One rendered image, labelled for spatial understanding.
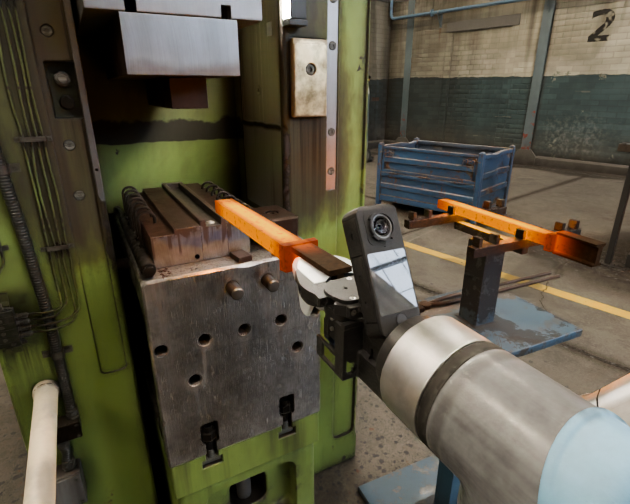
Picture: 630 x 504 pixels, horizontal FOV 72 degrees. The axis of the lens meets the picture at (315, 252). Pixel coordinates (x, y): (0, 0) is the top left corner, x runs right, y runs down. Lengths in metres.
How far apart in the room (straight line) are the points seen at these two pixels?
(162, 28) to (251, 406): 0.79
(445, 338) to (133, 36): 0.70
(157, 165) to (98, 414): 0.68
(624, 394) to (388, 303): 0.19
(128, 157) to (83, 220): 0.37
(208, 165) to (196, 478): 0.85
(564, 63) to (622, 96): 1.02
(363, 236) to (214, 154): 1.05
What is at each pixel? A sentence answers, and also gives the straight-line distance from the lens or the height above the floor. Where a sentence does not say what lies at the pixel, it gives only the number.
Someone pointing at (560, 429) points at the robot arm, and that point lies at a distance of 0.28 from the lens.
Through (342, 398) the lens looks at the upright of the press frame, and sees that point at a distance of 1.52.
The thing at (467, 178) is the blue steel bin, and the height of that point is 0.47.
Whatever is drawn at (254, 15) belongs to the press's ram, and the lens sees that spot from 0.91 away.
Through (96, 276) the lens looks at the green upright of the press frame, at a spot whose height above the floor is 0.86.
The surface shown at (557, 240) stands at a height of 0.97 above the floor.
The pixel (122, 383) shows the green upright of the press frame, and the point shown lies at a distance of 1.18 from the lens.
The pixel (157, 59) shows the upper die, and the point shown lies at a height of 1.29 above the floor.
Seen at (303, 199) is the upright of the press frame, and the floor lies 0.98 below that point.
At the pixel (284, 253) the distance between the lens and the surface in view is 0.51.
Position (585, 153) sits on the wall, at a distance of 8.27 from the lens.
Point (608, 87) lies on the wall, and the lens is 8.18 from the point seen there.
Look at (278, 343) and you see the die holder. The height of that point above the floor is 0.71.
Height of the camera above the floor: 1.25
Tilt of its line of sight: 21 degrees down
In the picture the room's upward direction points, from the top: straight up
